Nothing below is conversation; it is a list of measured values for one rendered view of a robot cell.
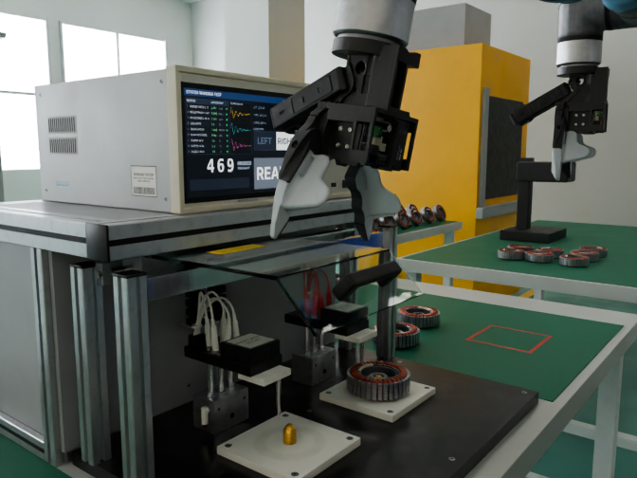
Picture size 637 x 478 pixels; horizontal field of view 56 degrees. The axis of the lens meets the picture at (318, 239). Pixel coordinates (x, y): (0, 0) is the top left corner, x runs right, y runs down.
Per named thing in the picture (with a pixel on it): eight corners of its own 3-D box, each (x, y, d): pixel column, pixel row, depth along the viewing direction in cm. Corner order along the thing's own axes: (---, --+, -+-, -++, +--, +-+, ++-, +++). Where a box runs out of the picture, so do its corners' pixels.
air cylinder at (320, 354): (336, 375, 117) (336, 347, 116) (312, 387, 111) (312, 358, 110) (316, 369, 120) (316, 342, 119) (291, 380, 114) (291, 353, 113)
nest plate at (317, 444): (360, 445, 89) (360, 437, 89) (296, 489, 77) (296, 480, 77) (284, 417, 98) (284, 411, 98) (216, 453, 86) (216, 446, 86)
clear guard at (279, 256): (423, 295, 83) (424, 252, 82) (317, 337, 64) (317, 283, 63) (253, 267, 103) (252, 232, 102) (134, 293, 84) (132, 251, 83)
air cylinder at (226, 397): (249, 418, 98) (248, 386, 97) (215, 435, 92) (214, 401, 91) (227, 410, 101) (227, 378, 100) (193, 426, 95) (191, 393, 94)
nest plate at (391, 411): (435, 394, 108) (435, 387, 108) (392, 423, 96) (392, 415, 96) (366, 375, 117) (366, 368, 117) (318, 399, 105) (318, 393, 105)
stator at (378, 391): (422, 389, 107) (423, 369, 106) (384, 409, 99) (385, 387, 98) (372, 373, 114) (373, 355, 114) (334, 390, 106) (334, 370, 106)
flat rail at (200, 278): (390, 245, 123) (390, 229, 123) (134, 304, 75) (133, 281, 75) (385, 244, 124) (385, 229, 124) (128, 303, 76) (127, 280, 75)
